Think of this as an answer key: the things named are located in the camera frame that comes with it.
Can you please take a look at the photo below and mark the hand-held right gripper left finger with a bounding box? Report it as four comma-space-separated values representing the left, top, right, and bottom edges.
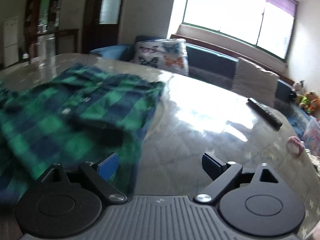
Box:
37, 152, 127, 204

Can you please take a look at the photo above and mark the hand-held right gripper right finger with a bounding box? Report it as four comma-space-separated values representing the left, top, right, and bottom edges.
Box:
194, 152, 283, 204

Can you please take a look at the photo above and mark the green plaid shirt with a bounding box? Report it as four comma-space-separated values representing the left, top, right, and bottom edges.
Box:
0, 62, 165, 203

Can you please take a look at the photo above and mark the black remote control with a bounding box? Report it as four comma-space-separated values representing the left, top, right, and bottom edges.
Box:
247, 97, 283, 131

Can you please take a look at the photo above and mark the beige pillow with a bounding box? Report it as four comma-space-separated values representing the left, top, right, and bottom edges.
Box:
231, 57, 280, 105

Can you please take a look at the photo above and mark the dark blue sofa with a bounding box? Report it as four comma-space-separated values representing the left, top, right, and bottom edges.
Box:
89, 35, 315, 135

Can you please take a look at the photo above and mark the clear plastic box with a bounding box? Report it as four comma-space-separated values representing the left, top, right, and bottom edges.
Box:
301, 117, 320, 155

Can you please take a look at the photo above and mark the green vest stuffed toy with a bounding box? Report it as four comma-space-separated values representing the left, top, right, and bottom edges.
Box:
297, 92, 313, 110

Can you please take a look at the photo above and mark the light blue cushion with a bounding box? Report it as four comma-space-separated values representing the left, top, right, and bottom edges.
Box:
89, 44, 133, 61

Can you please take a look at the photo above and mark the cow stuffed toy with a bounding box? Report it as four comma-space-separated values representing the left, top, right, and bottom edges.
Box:
290, 80, 305, 98

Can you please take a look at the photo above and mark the orange stuffed toy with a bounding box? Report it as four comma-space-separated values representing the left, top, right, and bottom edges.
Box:
307, 92, 320, 113

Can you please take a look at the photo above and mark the butterfly print pillow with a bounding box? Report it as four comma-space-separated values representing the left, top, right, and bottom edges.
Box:
131, 39, 189, 77

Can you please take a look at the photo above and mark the dark wooden cabinet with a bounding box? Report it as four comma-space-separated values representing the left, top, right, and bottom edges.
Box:
24, 0, 80, 60

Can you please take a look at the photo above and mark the dark wooden door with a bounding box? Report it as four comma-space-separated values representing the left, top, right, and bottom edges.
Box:
82, 0, 128, 54

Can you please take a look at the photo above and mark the white refrigerator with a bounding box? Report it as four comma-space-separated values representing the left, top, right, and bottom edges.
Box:
3, 16, 20, 68

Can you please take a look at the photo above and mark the green framed window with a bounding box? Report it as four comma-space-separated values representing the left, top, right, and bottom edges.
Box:
181, 0, 298, 62

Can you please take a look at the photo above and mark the pink fabric ring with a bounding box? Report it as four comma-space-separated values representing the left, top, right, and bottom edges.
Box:
287, 135, 305, 158

